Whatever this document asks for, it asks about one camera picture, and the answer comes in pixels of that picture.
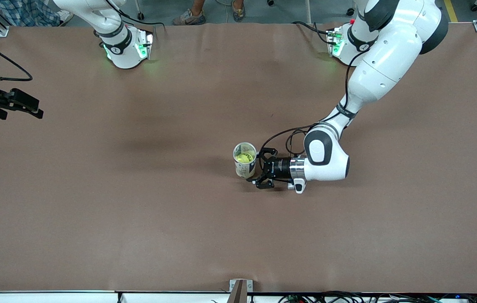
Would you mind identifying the grey sneaker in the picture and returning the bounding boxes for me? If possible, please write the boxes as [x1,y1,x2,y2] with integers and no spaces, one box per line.
[231,1,246,22]
[173,11,206,26]

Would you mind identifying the black base cable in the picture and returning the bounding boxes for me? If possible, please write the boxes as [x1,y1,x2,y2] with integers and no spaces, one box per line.
[104,0,165,32]
[292,21,332,45]

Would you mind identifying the blue plaid shorts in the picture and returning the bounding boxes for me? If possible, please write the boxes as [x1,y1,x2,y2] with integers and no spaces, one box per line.
[0,0,63,28]

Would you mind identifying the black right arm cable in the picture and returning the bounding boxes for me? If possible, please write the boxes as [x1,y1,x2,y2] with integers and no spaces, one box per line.
[0,32,33,82]

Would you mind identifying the white blue tennis ball can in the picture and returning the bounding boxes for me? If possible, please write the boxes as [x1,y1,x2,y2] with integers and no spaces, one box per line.
[233,142,258,179]

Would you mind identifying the tangled black cable bundle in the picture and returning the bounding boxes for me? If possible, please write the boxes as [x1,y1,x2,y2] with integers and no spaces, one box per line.
[278,290,477,303]

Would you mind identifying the black left base cable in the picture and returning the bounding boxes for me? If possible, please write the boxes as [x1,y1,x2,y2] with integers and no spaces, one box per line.
[292,21,332,45]

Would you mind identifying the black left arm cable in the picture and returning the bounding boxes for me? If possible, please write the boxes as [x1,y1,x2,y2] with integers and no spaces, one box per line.
[260,50,371,159]

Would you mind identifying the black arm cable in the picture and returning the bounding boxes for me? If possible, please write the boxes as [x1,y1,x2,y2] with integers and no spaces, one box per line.
[0,32,33,82]
[260,50,371,159]

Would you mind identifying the large paper table cover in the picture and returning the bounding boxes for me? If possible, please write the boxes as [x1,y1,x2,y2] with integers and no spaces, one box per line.
[0,22,477,294]

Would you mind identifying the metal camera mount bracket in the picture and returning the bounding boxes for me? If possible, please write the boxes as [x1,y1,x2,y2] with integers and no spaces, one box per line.
[229,279,253,303]

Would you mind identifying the white table edge frame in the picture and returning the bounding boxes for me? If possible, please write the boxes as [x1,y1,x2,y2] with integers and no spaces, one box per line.
[0,290,477,303]

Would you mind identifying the black right base cable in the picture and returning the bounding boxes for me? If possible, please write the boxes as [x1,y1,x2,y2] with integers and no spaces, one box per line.
[104,0,165,32]

